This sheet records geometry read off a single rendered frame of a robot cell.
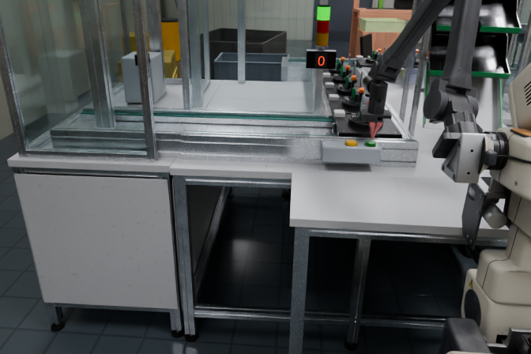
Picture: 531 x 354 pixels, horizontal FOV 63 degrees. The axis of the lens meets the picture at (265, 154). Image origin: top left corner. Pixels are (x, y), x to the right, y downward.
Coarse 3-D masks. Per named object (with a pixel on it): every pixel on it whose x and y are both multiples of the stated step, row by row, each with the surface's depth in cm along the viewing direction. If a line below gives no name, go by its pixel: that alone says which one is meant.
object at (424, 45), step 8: (416, 0) 177; (520, 0) 159; (416, 8) 178; (520, 8) 160; (520, 16) 161; (424, 40) 166; (512, 40) 165; (424, 48) 168; (512, 48) 166; (408, 56) 187; (424, 56) 169; (512, 56) 167; (408, 64) 187; (424, 64) 170; (408, 72) 188; (408, 80) 190; (416, 80) 174; (504, 80) 171; (408, 88) 191; (416, 88) 174; (504, 88) 172; (416, 96) 175; (416, 104) 176; (400, 112) 196; (416, 112) 177
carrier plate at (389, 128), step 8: (336, 120) 180; (344, 120) 180; (384, 120) 181; (392, 120) 181; (336, 128) 176; (344, 128) 171; (352, 128) 171; (384, 128) 172; (392, 128) 172; (344, 136) 167; (352, 136) 167; (360, 136) 167; (384, 136) 166; (392, 136) 166; (400, 136) 166
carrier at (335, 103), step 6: (354, 90) 202; (330, 96) 207; (336, 96) 207; (354, 96) 203; (330, 102) 205; (336, 102) 205; (342, 102) 199; (348, 102) 198; (354, 102) 198; (336, 108) 196; (342, 108) 196; (348, 108) 196; (354, 108) 194; (348, 114) 190
